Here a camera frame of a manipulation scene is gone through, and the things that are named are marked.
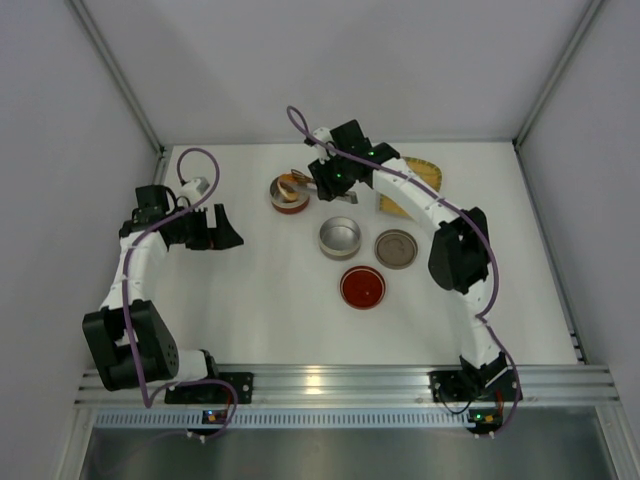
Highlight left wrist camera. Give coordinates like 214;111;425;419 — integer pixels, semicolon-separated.
178;177;210;204

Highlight left frame post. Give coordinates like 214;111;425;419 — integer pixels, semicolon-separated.
65;0;165;156

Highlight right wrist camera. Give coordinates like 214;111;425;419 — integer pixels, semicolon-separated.
304;127;333;163

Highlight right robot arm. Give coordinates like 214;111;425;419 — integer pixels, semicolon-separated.
305;120;508;399

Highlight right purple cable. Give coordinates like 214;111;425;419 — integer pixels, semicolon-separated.
286;105;524;436

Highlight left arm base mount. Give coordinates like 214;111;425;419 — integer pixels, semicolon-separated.
164;372;254;405

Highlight beige steel container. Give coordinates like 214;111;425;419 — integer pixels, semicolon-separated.
318;216;362;260

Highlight slotted cable duct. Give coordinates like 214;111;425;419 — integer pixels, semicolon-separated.
94;408;472;430

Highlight orange food piece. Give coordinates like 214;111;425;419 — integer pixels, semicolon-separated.
276;174;299;202

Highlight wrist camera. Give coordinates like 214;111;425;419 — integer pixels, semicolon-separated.
178;177;210;204
304;127;333;163

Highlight purple cable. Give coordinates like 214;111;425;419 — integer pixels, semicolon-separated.
121;147;236;441
286;105;524;436

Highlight aluminium front rail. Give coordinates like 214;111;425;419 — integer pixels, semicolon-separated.
74;363;621;407

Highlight red steel container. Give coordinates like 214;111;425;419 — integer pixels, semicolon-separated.
269;170;313;215

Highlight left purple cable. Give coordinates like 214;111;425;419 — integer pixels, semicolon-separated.
121;147;236;441

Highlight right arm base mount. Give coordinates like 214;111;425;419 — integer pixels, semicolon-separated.
428;369;523;404

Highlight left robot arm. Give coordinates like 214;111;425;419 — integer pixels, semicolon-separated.
82;177;244;391

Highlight yellow bamboo tray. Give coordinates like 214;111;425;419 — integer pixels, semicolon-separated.
377;157;443;218

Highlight beige lid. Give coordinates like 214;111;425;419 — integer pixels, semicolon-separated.
374;229;418;270

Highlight red lid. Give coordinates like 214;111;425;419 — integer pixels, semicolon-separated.
339;265;387;310

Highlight metal tongs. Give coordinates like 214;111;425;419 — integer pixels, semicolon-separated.
286;169;358;205

